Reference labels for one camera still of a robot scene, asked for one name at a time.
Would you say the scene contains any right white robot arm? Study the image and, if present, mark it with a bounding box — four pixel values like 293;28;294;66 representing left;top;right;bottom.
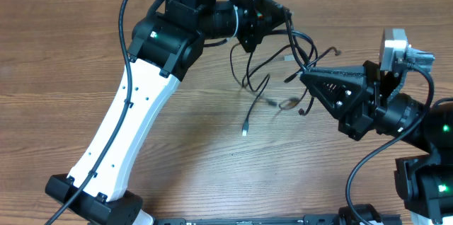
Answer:
300;61;452;224

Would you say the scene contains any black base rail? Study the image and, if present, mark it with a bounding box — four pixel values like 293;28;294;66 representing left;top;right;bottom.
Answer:
153;204;403;225

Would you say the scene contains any thin black usb cable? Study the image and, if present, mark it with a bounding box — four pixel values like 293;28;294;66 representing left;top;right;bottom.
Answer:
229;30;316;137

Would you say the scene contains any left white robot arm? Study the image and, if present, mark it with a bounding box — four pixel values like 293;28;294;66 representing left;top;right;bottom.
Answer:
45;0;285;224

